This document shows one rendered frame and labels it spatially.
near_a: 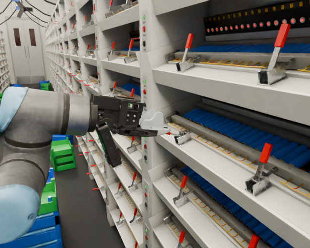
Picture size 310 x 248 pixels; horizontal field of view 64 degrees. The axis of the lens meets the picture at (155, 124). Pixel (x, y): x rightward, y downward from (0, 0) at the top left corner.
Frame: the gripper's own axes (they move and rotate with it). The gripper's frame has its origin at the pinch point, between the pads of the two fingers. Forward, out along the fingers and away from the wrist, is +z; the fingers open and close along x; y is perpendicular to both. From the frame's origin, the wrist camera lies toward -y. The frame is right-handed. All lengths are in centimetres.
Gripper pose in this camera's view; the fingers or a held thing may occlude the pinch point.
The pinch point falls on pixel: (164, 131)
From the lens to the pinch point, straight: 65.4
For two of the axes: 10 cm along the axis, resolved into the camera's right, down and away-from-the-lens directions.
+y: 1.9, -9.6, -2.0
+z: 8.9, 0.8, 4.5
